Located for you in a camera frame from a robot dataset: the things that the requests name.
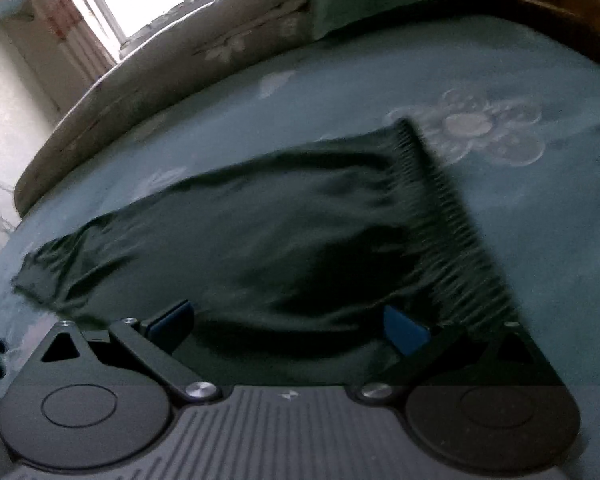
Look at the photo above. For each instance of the pale blue wall fixture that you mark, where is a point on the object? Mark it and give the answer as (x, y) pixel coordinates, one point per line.
(2, 10)

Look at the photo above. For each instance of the teal floral bed sheet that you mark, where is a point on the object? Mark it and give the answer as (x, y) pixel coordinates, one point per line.
(555, 210)

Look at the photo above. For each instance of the dark green pants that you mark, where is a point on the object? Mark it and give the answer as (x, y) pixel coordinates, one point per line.
(280, 235)

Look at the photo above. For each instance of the pink checked curtain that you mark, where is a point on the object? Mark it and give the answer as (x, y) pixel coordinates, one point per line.
(70, 25)

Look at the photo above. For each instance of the beige folded quilt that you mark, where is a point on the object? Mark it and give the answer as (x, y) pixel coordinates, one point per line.
(155, 85)

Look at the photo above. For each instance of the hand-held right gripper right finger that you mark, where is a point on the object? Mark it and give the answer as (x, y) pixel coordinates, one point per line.
(405, 332)

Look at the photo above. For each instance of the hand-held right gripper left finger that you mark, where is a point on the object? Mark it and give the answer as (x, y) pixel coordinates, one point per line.
(172, 322)

